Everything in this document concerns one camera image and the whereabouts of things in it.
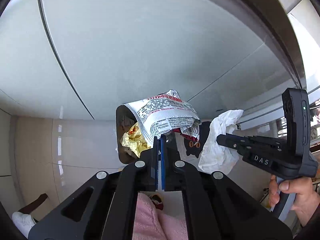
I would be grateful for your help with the pale yellow wrapper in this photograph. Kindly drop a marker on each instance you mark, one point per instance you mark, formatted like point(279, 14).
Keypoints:
point(135, 141)

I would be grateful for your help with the white tissue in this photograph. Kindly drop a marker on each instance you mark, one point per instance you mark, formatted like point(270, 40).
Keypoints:
point(215, 156)

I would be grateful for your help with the pink fleece trouser leg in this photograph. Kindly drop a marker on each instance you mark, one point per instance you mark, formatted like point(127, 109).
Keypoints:
point(152, 223)

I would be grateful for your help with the person's right hand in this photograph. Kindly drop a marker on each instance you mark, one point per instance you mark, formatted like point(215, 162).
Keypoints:
point(306, 201)

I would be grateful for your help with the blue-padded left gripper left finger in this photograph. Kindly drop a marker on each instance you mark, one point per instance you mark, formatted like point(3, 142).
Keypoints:
point(104, 206)

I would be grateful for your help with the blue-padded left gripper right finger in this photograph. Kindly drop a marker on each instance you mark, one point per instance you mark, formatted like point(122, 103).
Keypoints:
point(216, 207)

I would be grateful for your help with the black trash bin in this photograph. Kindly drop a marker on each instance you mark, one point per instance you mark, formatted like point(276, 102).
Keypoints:
point(125, 119)

